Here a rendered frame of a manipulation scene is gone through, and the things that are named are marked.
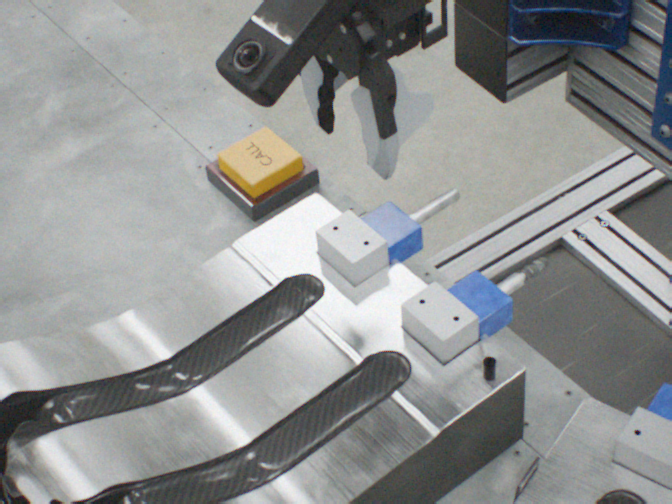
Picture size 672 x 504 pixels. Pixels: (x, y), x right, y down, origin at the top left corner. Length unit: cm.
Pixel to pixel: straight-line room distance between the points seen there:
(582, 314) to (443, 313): 95
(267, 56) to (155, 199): 45
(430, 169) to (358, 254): 141
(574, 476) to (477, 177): 149
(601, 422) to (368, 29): 35
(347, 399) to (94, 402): 19
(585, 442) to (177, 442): 30
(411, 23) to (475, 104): 165
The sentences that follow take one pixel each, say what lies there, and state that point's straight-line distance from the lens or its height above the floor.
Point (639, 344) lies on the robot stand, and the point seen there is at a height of 21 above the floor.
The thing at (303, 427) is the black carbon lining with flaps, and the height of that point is 88.
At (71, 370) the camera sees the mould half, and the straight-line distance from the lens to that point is 101.
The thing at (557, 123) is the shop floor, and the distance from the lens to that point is 254.
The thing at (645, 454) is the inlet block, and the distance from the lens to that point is 96.
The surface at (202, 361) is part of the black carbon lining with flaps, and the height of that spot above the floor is 88.
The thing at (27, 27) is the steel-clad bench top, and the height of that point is 80.
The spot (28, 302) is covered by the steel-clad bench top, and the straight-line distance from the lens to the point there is 122.
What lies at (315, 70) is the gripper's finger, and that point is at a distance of 96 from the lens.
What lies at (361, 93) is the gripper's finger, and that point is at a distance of 92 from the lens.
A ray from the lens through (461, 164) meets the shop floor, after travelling 245.
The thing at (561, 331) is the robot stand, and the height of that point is 21.
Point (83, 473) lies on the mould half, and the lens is 92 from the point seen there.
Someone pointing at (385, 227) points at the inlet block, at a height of 90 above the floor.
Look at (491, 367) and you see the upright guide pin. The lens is 97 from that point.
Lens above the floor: 167
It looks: 47 degrees down
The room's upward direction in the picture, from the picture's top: 6 degrees counter-clockwise
